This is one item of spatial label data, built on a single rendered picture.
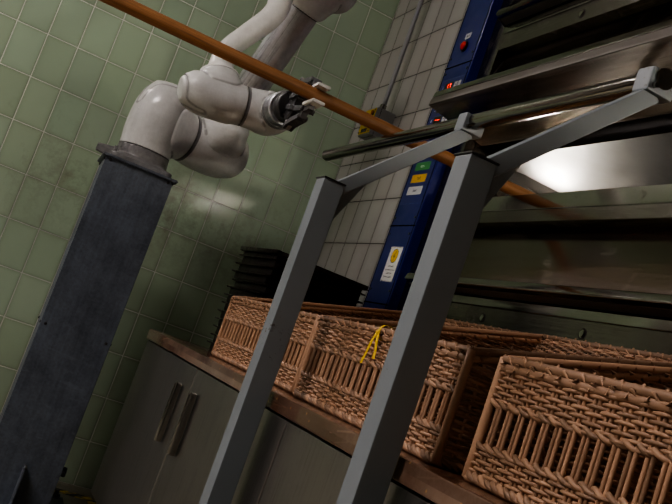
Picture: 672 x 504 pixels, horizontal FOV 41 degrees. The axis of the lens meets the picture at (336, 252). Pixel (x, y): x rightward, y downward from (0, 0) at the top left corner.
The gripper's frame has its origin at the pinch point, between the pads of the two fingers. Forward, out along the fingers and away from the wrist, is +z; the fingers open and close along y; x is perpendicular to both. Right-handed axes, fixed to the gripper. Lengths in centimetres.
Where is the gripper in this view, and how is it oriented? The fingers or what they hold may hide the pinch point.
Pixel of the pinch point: (316, 96)
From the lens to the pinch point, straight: 199.1
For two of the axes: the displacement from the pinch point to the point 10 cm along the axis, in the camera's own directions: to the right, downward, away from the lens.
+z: 3.7, 0.2, -9.3
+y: -3.4, 9.3, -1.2
